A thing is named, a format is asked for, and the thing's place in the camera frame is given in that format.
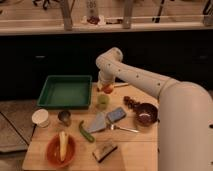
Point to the red orange apple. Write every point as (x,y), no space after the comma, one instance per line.
(107,89)

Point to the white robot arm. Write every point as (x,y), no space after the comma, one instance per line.
(185,128)

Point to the green plastic cup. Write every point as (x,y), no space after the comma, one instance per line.
(102,101)

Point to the small metal cup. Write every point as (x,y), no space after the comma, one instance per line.
(64,117)

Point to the white paper cup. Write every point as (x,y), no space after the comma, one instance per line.
(41,118)

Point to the bunch of dark grapes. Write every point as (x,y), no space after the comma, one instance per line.
(130,103)

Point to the blue sponge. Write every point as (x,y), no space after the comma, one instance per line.
(116,115)

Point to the green plastic tray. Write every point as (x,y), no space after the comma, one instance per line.
(66,92)

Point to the grey cloth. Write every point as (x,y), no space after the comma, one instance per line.
(97,124)

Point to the metal fork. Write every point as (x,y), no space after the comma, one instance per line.
(114,127)

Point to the wooden board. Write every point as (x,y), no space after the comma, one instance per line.
(135,152)

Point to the dark purple bowl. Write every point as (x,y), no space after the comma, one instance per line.
(146,114)

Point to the green chili pepper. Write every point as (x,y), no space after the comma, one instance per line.
(85,134)

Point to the black wooden eraser block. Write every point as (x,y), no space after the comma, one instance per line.
(104,149)

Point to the yellow corn cob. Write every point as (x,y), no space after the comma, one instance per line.
(63,137)

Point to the orange bowl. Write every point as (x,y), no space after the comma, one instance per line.
(52,153)

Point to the wooden handled brush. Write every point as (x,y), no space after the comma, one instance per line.
(99,86)

